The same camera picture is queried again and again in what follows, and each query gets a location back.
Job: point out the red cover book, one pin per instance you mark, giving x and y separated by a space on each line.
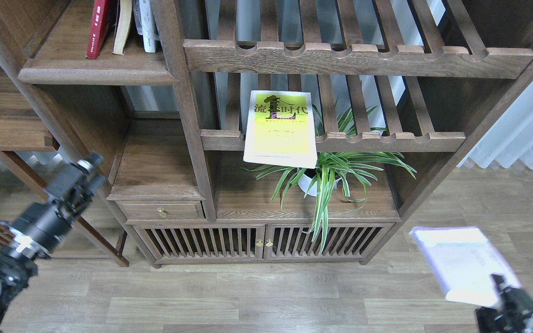
102 16

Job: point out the dark wooden bookshelf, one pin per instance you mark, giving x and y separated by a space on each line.
385 75

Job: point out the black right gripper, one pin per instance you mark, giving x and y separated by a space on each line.
515 315

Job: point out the yellow green cover book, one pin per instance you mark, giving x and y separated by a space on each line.
280 129

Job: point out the upright white book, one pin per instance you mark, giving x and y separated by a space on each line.
148 26

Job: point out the upright tan book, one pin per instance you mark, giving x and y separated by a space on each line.
122 27

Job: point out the white plant pot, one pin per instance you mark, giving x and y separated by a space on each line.
308 176

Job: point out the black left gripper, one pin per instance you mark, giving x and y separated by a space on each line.
43 226

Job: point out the white cover book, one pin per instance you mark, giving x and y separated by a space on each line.
462 260

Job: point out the green spider plant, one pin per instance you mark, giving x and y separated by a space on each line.
331 164

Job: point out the brass drawer knob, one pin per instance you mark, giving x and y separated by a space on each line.
161 212

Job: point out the white curtain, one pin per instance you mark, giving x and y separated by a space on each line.
510 139

